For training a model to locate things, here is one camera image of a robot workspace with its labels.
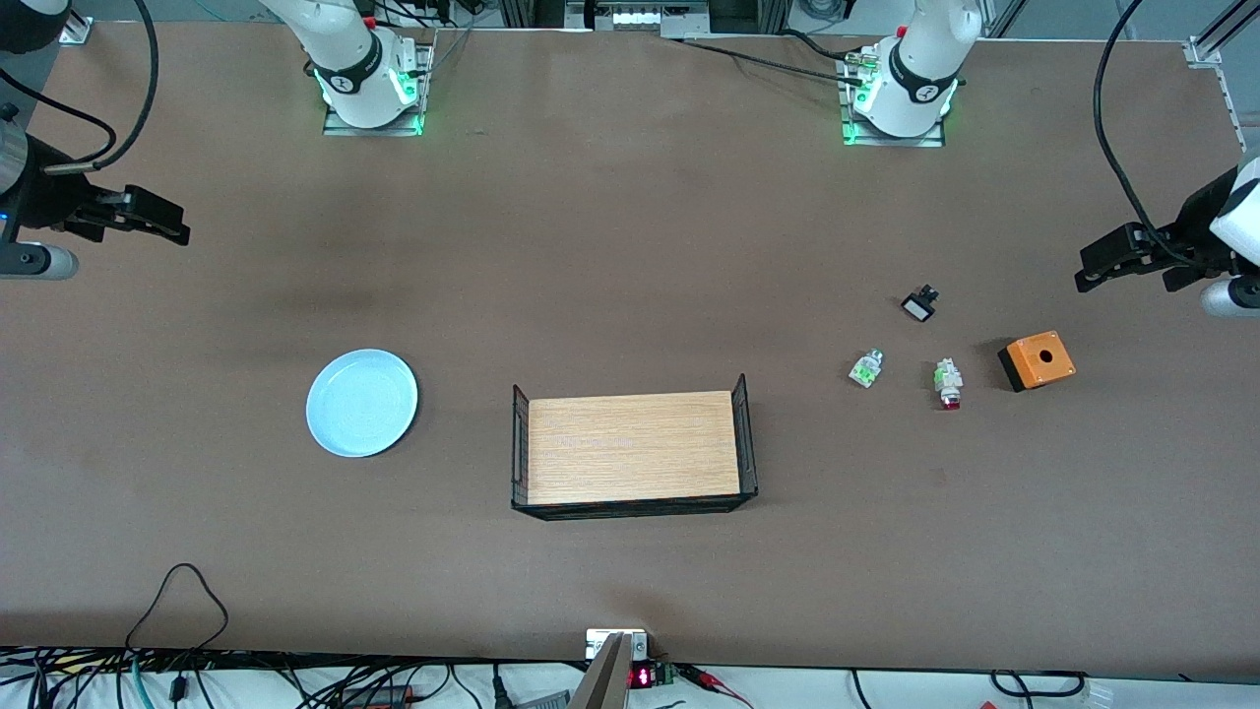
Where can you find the white power strip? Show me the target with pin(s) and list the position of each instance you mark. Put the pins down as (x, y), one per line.
(635, 18)

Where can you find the red test probe clip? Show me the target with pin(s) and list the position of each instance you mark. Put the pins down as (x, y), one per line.
(711, 677)

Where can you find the silver camera mount bracket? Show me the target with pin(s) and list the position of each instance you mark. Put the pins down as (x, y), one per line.
(596, 645)

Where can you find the aluminium edge rail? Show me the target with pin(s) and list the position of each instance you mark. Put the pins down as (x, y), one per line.
(1230, 108)

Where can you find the black power plug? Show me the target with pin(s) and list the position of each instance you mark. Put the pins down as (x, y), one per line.
(500, 694)

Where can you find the red push button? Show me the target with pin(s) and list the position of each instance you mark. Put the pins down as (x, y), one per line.
(949, 379)

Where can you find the green push button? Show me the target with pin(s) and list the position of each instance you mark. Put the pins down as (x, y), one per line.
(865, 372)

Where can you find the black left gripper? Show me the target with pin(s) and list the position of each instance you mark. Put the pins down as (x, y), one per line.
(1194, 228)

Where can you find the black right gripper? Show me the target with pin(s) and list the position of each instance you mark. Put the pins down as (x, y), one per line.
(44, 199)

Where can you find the red digit display module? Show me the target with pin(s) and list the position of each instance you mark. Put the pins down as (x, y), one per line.
(642, 676)

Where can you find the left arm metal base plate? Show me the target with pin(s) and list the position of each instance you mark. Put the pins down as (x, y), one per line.
(925, 141)

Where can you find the orange button enclosure box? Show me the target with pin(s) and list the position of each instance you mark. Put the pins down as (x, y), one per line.
(1041, 362)

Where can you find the black and white push button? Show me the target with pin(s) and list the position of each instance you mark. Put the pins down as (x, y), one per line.
(918, 308)

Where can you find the aluminium corner bracket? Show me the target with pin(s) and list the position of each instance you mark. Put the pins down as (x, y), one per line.
(1203, 51)
(77, 32)

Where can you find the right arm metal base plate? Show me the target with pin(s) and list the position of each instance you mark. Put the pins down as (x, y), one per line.
(340, 126)

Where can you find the light blue plate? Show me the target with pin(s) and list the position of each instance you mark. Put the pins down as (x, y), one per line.
(361, 404)

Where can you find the grey camera mount bar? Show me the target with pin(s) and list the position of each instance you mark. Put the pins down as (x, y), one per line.
(602, 684)

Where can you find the black power adapter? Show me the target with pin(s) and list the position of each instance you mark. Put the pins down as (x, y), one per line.
(379, 696)

